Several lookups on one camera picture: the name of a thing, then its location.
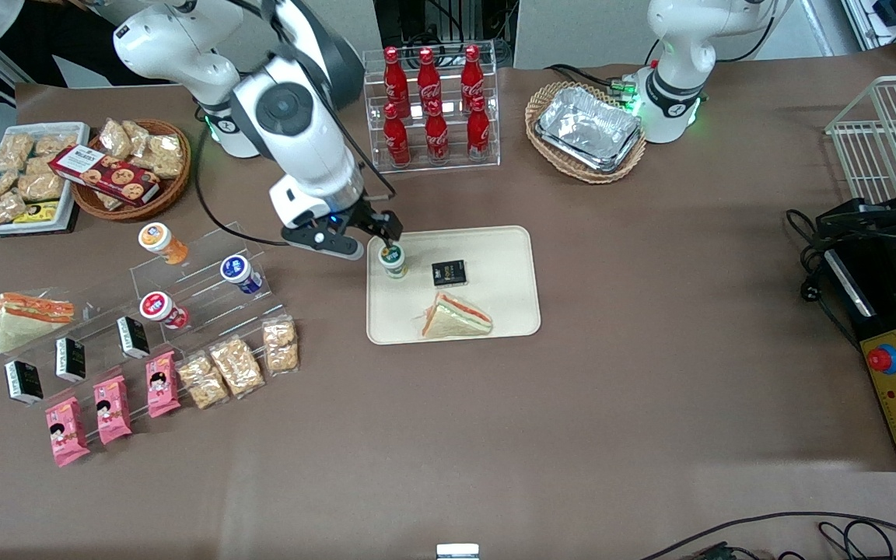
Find aluminium foil tray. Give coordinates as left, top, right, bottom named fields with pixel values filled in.
left=533, top=85, right=644, bottom=174

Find long black cable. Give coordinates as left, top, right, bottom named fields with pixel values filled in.
left=638, top=510, right=896, bottom=560

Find person in dark clothes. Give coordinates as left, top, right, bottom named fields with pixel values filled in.
left=0, top=0, right=178, bottom=88

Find light wicker basket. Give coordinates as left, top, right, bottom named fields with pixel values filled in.
left=524, top=81, right=648, bottom=185

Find black equipment rack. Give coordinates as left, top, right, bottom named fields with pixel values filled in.
left=376, top=0, right=520, bottom=68

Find yellow snack packet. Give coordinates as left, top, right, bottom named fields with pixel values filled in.
left=12, top=201, right=61, bottom=226

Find white plastic tray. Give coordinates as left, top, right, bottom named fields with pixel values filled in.
left=0, top=121, right=93, bottom=235

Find looped black cable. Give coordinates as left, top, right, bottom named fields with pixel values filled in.
left=817, top=519, right=896, bottom=560

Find pink snack packet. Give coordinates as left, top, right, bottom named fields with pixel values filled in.
left=93, top=374, right=133, bottom=446
left=44, top=396, right=92, bottom=468
left=145, top=350, right=182, bottom=419

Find orange gum bottle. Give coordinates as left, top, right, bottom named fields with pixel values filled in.
left=138, top=222, right=189, bottom=266

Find clear rice cracker pack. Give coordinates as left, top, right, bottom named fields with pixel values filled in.
left=177, top=351, right=230, bottom=411
left=208, top=334, right=267, bottom=400
left=261, top=314, right=300, bottom=376

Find red cookie box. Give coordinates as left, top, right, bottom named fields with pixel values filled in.
left=48, top=145, right=162, bottom=206

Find green gum bottle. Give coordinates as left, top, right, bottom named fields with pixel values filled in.
left=379, top=243, right=408, bottom=281

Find brown wicker basket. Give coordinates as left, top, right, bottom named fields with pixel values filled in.
left=70, top=118, right=193, bottom=222

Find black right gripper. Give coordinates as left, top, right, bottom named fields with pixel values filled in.
left=336, top=199, right=405, bottom=259

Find white wire basket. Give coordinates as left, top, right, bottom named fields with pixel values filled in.
left=824, top=74, right=896, bottom=227

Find beige serving tray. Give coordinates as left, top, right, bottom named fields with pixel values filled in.
left=366, top=225, right=542, bottom=345

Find black arm hose cable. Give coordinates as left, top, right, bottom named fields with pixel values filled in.
left=195, top=131, right=295, bottom=248

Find black power cable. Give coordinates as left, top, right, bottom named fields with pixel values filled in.
left=786, top=208, right=866, bottom=348

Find blue gum bottle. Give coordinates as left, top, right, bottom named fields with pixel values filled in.
left=219, top=254, right=264, bottom=296

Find red cola bottle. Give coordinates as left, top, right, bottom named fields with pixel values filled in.
left=383, top=102, right=412, bottom=168
left=466, top=94, right=492, bottom=161
left=424, top=100, right=451, bottom=163
left=383, top=46, right=411, bottom=117
left=417, top=47, right=443, bottom=116
left=460, top=44, right=487, bottom=112

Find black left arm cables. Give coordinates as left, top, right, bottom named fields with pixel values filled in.
left=544, top=61, right=645, bottom=100

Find clear acrylic tiered stand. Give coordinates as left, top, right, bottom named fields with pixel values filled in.
left=0, top=221, right=295, bottom=407

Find clear acrylic bottle rack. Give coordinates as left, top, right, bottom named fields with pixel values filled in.
left=362, top=40, right=501, bottom=176

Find red gum bottle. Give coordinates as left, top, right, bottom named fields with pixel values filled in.
left=139, top=291, right=190, bottom=330

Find wrapped triangle sandwich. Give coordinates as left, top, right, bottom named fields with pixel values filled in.
left=0, top=291, right=76, bottom=355
left=419, top=291, right=494, bottom=340

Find small black box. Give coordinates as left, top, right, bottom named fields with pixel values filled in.
left=430, top=258, right=469, bottom=288
left=116, top=315, right=152, bottom=360
left=54, top=335, right=88, bottom=383
left=4, top=359, right=45, bottom=406

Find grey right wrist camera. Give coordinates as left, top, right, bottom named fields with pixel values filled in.
left=282, top=226, right=366, bottom=262

